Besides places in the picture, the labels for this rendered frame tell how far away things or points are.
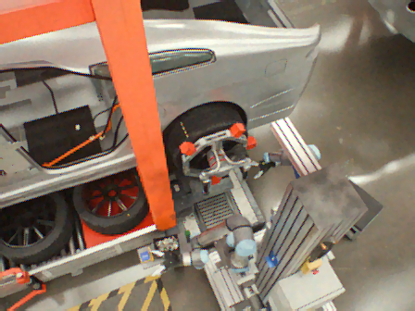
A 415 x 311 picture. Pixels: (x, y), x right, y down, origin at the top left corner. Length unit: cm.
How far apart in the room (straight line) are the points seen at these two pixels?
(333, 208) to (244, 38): 140
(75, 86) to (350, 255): 293
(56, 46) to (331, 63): 361
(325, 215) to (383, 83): 365
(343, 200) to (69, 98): 258
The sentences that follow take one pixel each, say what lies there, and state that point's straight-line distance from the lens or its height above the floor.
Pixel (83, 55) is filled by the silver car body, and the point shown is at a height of 190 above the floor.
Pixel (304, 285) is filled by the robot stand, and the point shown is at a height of 123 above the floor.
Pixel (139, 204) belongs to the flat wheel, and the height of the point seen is 50.
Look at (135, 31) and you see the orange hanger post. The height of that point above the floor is 256.
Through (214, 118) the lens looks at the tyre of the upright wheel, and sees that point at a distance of 295.
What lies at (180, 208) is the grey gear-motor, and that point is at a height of 40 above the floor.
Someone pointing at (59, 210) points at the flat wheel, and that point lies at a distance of 352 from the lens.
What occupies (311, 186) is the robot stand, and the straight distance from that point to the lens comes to 177.
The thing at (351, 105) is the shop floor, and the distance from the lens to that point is 484.
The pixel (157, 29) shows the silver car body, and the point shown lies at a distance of 254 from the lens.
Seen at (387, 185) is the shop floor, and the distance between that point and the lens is 440.
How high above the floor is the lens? 355
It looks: 59 degrees down
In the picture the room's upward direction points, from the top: 1 degrees clockwise
